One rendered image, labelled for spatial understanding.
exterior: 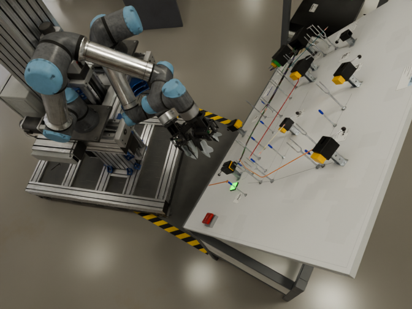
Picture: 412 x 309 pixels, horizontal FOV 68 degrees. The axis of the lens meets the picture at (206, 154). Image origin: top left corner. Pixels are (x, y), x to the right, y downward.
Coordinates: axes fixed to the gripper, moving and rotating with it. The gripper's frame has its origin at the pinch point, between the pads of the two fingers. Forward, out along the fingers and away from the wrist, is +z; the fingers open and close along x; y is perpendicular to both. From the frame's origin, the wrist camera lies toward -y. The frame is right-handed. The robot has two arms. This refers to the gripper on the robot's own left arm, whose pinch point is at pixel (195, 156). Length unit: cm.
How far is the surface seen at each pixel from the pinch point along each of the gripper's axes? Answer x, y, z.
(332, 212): 37, 60, 27
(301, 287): 12, 25, 66
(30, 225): -184, -91, -22
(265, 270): -3, 4, 65
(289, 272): 6, 5, 71
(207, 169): -28, -118, 26
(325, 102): 59, 14, 10
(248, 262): -8, 1, 58
